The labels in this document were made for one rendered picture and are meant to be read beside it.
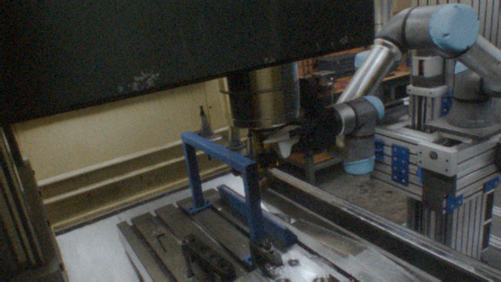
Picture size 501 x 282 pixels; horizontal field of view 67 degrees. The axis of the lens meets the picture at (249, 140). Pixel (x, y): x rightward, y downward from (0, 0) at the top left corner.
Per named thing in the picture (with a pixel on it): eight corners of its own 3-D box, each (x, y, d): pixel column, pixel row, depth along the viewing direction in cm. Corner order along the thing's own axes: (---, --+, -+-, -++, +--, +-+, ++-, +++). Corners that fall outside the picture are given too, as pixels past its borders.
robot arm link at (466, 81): (466, 90, 143) (469, 53, 139) (503, 95, 132) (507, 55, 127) (445, 96, 138) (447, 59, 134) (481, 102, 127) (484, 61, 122)
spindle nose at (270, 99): (215, 117, 83) (207, 62, 79) (282, 103, 88) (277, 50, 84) (237, 135, 69) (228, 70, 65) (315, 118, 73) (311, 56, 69)
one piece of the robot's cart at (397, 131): (407, 164, 195) (409, 113, 186) (477, 187, 164) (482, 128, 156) (369, 179, 184) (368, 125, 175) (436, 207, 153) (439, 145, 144)
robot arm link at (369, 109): (387, 128, 95) (387, 95, 92) (356, 139, 90) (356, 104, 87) (362, 123, 102) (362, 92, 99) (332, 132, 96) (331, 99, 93)
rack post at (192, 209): (207, 201, 161) (196, 135, 151) (213, 206, 156) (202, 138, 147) (185, 210, 156) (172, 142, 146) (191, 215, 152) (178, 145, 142)
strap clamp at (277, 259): (261, 267, 116) (256, 224, 111) (288, 290, 105) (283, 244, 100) (252, 272, 114) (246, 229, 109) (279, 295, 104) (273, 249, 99)
